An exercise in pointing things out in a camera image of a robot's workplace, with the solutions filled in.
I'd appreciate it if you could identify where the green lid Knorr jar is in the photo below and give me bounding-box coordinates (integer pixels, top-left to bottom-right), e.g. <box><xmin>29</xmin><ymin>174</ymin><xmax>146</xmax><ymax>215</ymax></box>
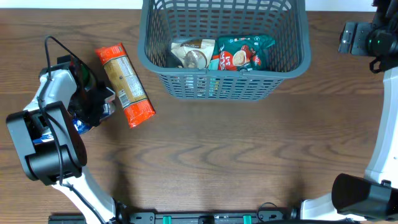
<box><xmin>81</xmin><ymin>65</ymin><xmax>96</xmax><ymax>91</ymax></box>

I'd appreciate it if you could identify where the Kleenex tissue multipack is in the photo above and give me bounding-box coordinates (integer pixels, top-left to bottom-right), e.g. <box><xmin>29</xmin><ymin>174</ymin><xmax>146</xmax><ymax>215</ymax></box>
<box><xmin>32</xmin><ymin>87</ymin><xmax>116</xmax><ymax>145</ymax></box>

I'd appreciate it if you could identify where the orange spaghetti package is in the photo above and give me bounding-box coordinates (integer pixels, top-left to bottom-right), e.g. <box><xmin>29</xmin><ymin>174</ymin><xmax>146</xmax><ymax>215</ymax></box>
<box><xmin>95</xmin><ymin>43</ymin><xmax>155</xmax><ymax>128</ymax></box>

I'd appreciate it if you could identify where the green Nescafe coffee bag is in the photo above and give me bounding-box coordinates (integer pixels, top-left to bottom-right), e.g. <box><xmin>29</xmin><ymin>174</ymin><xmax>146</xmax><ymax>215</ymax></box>
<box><xmin>211</xmin><ymin>35</ymin><xmax>275</xmax><ymax>72</ymax></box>

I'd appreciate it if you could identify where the beige coffee snack bag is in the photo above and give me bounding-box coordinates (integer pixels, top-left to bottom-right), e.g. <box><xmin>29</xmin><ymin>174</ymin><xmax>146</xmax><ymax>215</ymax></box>
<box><xmin>166</xmin><ymin>39</ymin><xmax>216</xmax><ymax>70</ymax></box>

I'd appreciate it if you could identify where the light blue small packet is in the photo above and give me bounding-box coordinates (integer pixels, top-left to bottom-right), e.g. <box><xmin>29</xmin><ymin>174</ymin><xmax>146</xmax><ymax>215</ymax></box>
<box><xmin>208</xmin><ymin>58</ymin><xmax>219</xmax><ymax>70</ymax></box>

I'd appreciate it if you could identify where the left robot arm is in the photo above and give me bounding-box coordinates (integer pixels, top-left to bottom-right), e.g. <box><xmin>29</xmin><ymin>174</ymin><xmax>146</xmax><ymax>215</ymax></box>
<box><xmin>6</xmin><ymin>55</ymin><xmax>129</xmax><ymax>223</ymax></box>

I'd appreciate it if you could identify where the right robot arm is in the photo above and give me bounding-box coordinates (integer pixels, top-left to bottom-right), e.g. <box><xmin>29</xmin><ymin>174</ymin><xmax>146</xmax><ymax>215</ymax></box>
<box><xmin>288</xmin><ymin>0</ymin><xmax>397</xmax><ymax>223</ymax></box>

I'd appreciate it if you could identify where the grey plastic basket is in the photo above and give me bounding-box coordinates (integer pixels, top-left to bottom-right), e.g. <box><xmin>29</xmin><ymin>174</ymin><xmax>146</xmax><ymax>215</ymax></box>
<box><xmin>138</xmin><ymin>0</ymin><xmax>311</xmax><ymax>101</ymax></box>

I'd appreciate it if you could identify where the left black cable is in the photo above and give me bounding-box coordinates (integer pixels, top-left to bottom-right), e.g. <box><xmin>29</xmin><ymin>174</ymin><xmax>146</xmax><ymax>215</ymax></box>
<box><xmin>36</xmin><ymin>35</ymin><xmax>106</xmax><ymax>224</ymax></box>

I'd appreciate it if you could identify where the black cable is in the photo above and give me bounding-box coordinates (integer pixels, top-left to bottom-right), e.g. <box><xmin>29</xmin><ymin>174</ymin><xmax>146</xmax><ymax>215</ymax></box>
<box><xmin>256</xmin><ymin>202</ymin><xmax>282</xmax><ymax>222</ymax></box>
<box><xmin>36</xmin><ymin>35</ymin><xmax>106</xmax><ymax>224</ymax></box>

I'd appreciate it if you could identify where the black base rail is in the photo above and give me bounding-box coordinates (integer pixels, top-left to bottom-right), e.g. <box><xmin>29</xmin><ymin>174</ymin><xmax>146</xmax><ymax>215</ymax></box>
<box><xmin>48</xmin><ymin>208</ymin><xmax>361</xmax><ymax>224</ymax></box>

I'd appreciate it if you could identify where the right black cable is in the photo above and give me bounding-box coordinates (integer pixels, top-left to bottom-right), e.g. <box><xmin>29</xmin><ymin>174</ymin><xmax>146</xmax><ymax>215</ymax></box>
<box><xmin>256</xmin><ymin>202</ymin><xmax>282</xmax><ymax>222</ymax></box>

